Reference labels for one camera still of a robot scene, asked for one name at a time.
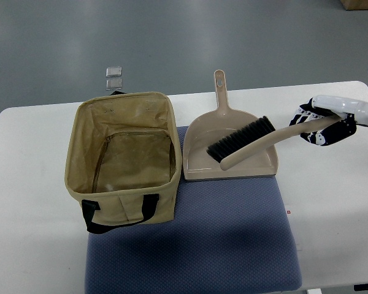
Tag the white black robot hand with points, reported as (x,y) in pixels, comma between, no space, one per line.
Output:
(348,113)

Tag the pink hand broom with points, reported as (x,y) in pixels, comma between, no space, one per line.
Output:
(258,136)

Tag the yellow fabric bag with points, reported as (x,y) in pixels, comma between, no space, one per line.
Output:
(124,161)

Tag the brown cardboard box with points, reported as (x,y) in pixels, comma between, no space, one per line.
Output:
(355,4)

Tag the pink plastic dustpan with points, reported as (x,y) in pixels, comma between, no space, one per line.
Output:
(213,136)

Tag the blue fabric mat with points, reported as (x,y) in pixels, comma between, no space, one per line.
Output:
(227,236)

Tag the lower silver floor plate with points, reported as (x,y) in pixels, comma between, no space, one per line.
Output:
(114,84)

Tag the silver floor plate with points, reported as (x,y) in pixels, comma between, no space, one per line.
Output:
(114,84)
(113,71)

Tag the upper silver floor plate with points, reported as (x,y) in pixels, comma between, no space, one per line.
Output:
(113,71)

